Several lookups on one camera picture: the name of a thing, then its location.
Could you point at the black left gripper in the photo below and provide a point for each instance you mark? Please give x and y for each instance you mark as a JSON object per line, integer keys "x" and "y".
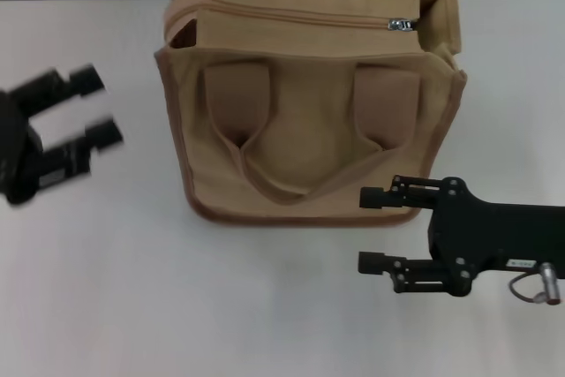
{"x": 17, "y": 160}

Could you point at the khaki canvas food bag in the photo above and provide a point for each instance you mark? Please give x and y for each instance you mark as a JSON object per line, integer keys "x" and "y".
{"x": 309, "y": 130}

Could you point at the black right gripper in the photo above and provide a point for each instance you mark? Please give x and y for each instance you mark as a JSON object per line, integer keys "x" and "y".
{"x": 494, "y": 236}

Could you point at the silver metal zipper pull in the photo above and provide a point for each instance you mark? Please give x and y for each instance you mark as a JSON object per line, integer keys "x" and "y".
{"x": 401, "y": 25}

